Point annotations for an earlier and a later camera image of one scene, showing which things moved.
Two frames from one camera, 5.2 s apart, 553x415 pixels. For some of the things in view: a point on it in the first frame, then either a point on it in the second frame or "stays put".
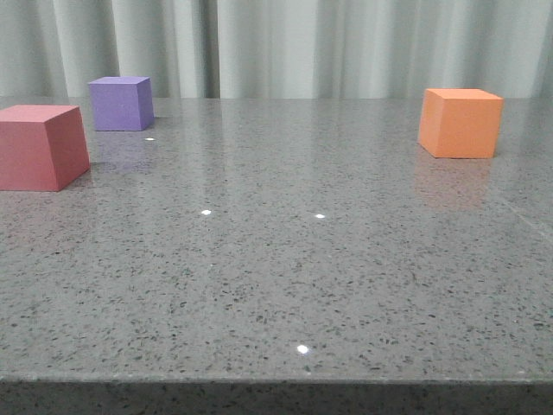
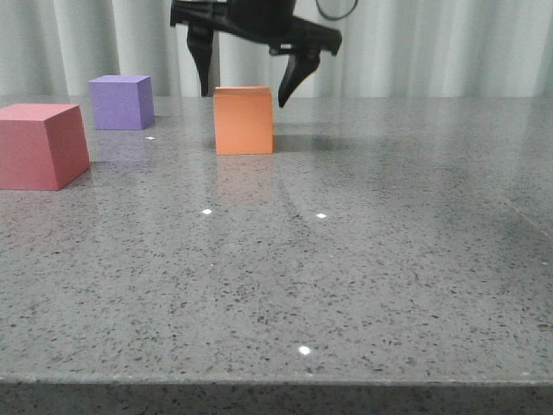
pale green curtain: (277, 48) stays put
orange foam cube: (460, 123) → (244, 119)
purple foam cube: (123, 103) stays put
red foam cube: (42, 148) stays put
